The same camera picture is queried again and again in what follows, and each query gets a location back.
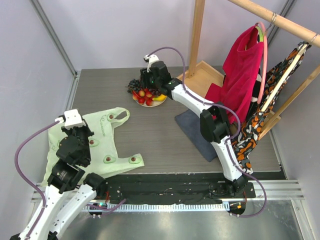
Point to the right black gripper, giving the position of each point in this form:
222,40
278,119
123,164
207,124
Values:
145,78

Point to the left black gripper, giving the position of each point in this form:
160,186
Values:
69,130

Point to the dark blue grape bunch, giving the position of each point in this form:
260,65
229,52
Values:
134,86

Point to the green avocado print plastic bag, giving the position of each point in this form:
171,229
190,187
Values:
104,156

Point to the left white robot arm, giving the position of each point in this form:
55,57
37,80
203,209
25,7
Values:
68,189

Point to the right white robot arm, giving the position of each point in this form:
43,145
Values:
213,120

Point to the dark red grape bunch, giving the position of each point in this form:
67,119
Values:
154,91

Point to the yellow banana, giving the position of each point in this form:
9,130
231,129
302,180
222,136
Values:
159,98

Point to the red strawberries cluster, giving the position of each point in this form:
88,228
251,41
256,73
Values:
141,94

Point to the round wooden fruit plate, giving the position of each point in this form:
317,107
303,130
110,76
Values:
149,102

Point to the wooden clothes rack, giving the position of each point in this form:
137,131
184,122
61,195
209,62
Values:
200,75

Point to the dark blue folded cloth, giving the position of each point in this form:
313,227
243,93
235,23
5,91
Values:
189,123

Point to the red shirt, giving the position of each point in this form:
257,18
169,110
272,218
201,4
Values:
241,68

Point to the pink plastic hanger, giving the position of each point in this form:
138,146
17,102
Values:
263,34

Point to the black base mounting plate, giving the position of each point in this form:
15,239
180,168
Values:
172,188

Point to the orange black patterned garment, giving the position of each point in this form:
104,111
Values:
251,128

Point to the wooden hanger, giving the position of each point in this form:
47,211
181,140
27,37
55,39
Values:
284,77

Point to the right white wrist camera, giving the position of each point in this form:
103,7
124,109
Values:
150,59

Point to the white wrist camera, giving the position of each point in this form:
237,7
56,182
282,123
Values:
71,119
150,59

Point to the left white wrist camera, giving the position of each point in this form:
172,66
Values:
71,119

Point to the aluminium corner frame profile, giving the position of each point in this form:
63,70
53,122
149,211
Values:
53,35

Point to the white slotted cable duct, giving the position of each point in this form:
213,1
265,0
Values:
174,208

